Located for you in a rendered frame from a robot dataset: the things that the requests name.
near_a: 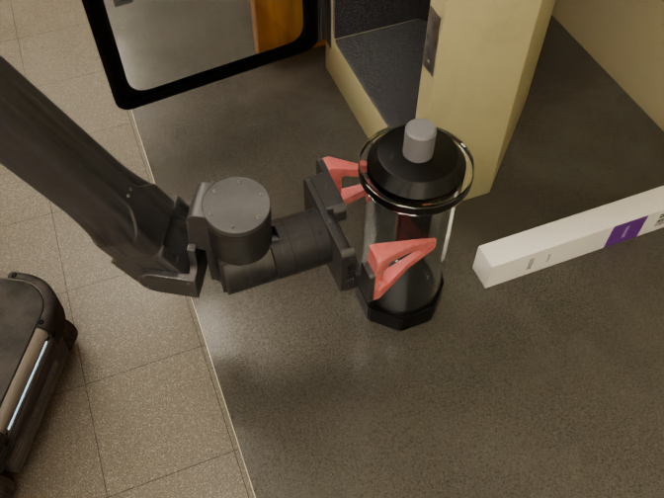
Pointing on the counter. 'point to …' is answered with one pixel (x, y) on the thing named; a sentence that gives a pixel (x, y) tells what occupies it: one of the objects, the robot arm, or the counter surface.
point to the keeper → (432, 41)
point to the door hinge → (324, 21)
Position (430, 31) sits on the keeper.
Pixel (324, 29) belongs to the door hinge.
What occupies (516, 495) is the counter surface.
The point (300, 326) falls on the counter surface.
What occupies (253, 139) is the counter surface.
